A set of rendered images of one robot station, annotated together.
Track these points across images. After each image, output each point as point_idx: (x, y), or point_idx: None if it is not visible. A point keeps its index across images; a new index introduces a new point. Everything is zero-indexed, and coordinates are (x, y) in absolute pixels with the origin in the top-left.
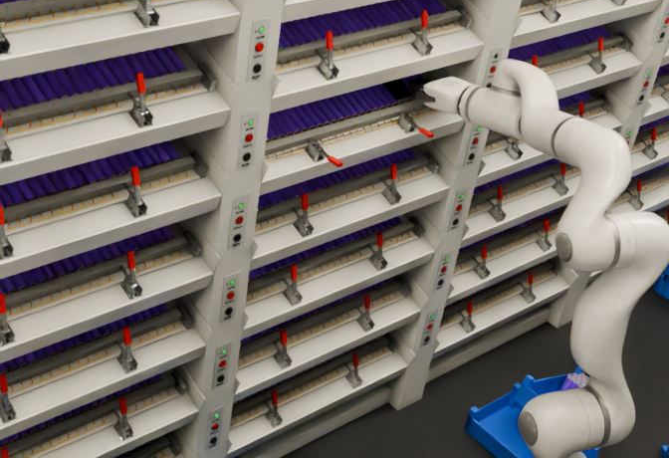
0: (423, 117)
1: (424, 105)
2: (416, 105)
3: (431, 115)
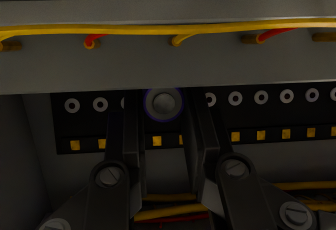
0: None
1: (160, 73)
2: (245, 83)
3: None
